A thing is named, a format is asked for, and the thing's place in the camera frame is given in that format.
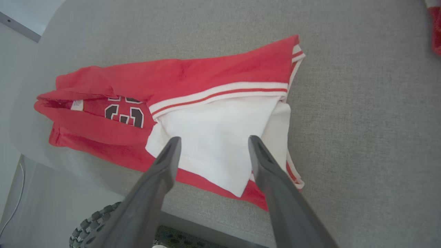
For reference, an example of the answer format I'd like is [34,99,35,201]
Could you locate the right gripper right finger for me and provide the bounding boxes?
[248,135,339,248]

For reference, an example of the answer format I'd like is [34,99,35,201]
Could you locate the black knobby robot wheel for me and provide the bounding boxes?
[69,202,122,248]

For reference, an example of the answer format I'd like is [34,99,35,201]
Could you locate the thin white floor cable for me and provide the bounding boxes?
[0,163,25,239]

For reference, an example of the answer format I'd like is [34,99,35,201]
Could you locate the red white basketball jersey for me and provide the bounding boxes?
[33,34,306,211]

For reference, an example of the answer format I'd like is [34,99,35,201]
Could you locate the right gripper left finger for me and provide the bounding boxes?
[91,136,182,248]

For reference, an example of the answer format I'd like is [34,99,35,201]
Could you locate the wall baseboard strip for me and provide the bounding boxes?
[0,12,42,44]

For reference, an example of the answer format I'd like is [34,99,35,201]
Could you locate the red shorts with white trim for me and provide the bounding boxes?
[425,0,441,56]

